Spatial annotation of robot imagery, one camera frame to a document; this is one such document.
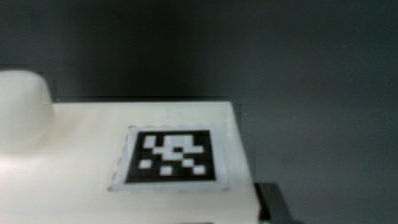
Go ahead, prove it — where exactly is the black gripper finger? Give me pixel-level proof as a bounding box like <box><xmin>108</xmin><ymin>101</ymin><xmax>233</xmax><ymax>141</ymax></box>
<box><xmin>254</xmin><ymin>183</ymin><xmax>302</xmax><ymax>224</ymax></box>

